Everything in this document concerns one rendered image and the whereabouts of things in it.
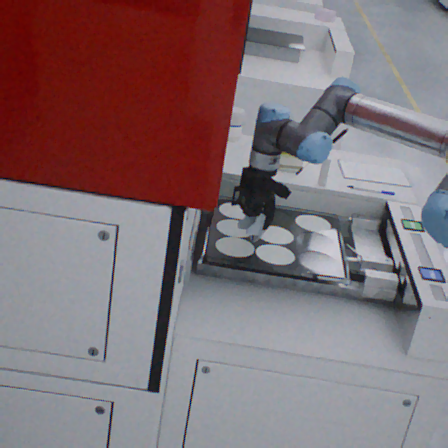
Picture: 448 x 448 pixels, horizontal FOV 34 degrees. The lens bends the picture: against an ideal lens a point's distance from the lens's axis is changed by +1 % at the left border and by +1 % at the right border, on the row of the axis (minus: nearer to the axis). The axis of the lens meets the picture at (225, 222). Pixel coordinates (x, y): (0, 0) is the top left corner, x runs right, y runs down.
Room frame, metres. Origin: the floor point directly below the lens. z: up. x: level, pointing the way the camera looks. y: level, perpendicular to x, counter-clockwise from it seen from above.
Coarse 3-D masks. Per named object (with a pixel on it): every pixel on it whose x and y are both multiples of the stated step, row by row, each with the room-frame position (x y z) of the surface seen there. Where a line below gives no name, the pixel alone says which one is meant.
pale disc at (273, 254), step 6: (264, 246) 1.65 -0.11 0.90; (270, 246) 1.66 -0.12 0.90; (276, 246) 1.66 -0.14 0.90; (258, 252) 1.62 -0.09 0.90; (264, 252) 1.62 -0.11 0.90; (270, 252) 1.63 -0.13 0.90; (276, 252) 1.63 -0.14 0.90; (282, 252) 1.64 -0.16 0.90; (288, 252) 1.64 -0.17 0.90; (264, 258) 1.59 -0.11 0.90; (270, 258) 1.60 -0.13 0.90; (276, 258) 1.60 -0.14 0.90; (282, 258) 1.61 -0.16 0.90; (288, 258) 1.61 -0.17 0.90; (294, 258) 1.62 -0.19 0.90; (276, 264) 1.57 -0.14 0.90; (282, 264) 1.58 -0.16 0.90
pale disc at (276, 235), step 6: (270, 228) 1.76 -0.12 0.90; (276, 228) 1.77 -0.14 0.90; (282, 228) 1.77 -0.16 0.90; (264, 234) 1.72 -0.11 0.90; (270, 234) 1.73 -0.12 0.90; (276, 234) 1.73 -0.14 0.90; (282, 234) 1.74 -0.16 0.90; (288, 234) 1.74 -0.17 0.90; (270, 240) 1.69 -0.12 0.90; (276, 240) 1.70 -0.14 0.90; (282, 240) 1.70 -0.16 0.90; (288, 240) 1.71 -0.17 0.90
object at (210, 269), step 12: (204, 264) 1.60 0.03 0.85; (216, 264) 1.61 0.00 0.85; (216, 276) 1.60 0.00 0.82; (228, 276) 1.60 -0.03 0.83; (240, 276) 1.60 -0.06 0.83; (252, 276) 1.60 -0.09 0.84; (264, 276) 1.60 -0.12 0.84; (276, 276) 1.60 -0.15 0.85; (288, 276) 1.61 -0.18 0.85; (288, 288) 1.60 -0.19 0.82; (300, 288) 1.60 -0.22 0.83; (312, 288) 1.60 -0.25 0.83; (324, 288) 1.60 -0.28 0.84; (336, 288) 1.60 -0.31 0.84; (348, 288) 1.60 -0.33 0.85; (372, 300) 1.60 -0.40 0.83; (384, 300) 1.61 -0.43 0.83
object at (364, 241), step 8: (352, 232) 1.87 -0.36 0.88; (360, 232) 1.87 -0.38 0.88; (368, 232) 1.88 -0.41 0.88; (376, 232) 1.89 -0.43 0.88; (352, 240) 1.83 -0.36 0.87; (360, 240) 1.82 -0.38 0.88; (368, 240) 1.83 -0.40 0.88; (376, 240) 1.84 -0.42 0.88; (360, 248) 1.77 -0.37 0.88; (368, 248) 1.78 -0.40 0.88; (376, 248) 1.79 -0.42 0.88; (384, 256) 1.75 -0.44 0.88; (360, 288) 1.60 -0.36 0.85; (368, 288) 1.57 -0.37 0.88; (376, 288) 1.57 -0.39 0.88; (368, 296) 1.57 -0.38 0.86; (376, 296) 1.57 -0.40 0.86; (384, 296) 1.57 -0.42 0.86; (392, 296) 1.57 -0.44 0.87
